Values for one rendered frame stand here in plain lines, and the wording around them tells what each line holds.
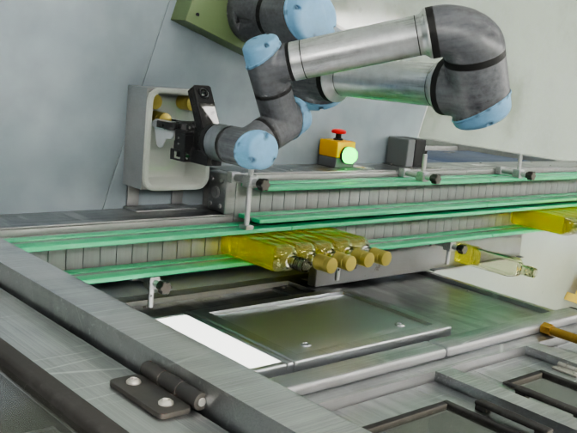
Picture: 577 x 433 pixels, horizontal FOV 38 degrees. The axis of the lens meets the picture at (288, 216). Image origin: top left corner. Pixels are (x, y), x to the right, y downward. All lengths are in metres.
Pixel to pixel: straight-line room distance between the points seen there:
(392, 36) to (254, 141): 0.32
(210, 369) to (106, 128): 1.38
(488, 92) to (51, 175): 0.90
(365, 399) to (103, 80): 0.87
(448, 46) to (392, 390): 0.64
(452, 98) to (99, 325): 1.14
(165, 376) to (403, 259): 1.91
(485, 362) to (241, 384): 1.34
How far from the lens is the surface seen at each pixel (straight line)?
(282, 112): 1.63
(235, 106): 2.05
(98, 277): 1.67
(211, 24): 1.92
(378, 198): 2.26
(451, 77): 1.61
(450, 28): 1.56
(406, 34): 1.57
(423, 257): 2.47
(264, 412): 0.46
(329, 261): 1.76
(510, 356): 1.89
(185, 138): 1.73
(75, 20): 1.81
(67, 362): 0.57
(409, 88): 1.69
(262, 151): 1.58
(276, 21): 1.83
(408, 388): 1.62
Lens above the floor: 2.36
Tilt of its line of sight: 46 degrees down
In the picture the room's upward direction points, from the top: 106 degrees clockwise
